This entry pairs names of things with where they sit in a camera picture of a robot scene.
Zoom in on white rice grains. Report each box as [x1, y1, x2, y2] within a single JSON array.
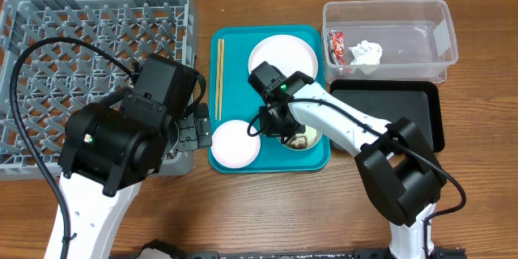
[[302, 125, 319, 144]]

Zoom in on red snack wrapper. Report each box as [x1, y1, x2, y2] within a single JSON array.
[[329, 30, 346, 66]]

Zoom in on small pink saucer plate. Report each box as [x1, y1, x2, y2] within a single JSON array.
[[210, 120, 261, 168]]

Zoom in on right wooden chopstick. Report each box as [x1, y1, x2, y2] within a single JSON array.
[[218, 39, 225, 121]]

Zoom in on wooden chopstick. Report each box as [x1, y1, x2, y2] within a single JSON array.
[[218, 39, 225, 121], [214, 39, 223, 121]]

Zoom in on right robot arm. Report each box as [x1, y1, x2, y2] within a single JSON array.
[[248, 66, 447, 258]]

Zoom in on grey plastic dish rack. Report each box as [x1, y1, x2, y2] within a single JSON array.
[[1, 0, 198, 180]]

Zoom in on white napkin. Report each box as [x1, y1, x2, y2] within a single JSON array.
[[349, 40, 383, 66]]

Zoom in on grey-green ceramic bowl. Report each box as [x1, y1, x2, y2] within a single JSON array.
[[278, 125, 322, 151]]

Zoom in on black rectangular tray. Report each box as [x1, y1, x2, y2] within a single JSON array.
[[330, 80, 445, 152]]

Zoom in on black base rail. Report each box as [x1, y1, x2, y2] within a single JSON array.
[[108, 239, 469, 259]]

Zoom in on left wooden chopstick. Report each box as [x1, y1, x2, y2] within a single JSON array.
[[214, 39, 223, 121]]

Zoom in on clear plastic waste bin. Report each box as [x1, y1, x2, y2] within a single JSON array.
[[321, 0, 458, 83]]

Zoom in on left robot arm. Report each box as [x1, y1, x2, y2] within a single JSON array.
[[45, 87, 210, 258]]

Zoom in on teal plastic tray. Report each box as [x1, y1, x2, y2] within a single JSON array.
[[209, 24, 331, 173]]

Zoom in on brown food scrap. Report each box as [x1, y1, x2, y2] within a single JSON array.
[[286, 135, 309, 150]]

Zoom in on large white round plate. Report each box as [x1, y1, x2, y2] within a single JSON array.
[[248, 35, 318, 79]]

